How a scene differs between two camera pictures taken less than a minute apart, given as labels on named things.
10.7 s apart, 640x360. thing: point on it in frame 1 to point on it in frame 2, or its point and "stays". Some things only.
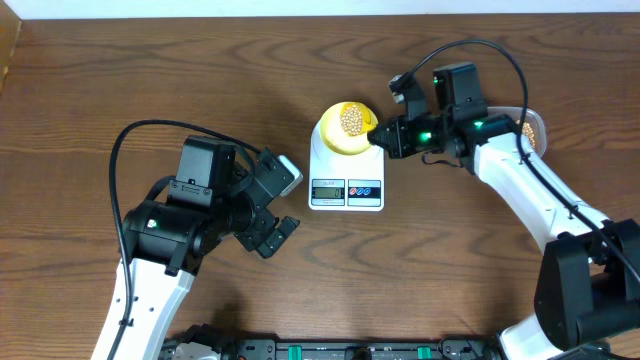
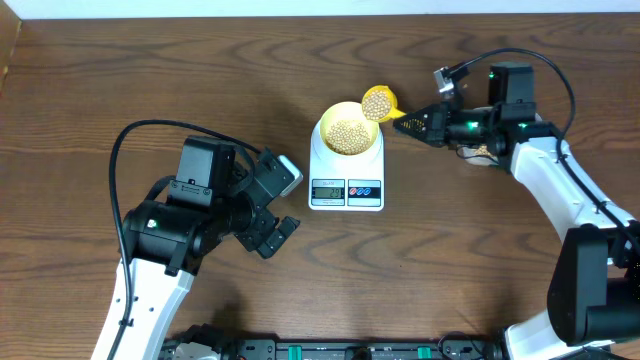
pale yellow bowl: [335, 137] stays
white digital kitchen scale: [345, 182] stays
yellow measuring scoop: [356, 119] to [394, 113]
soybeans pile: [351, 120] to [376, 104]
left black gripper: [265, 219] stays
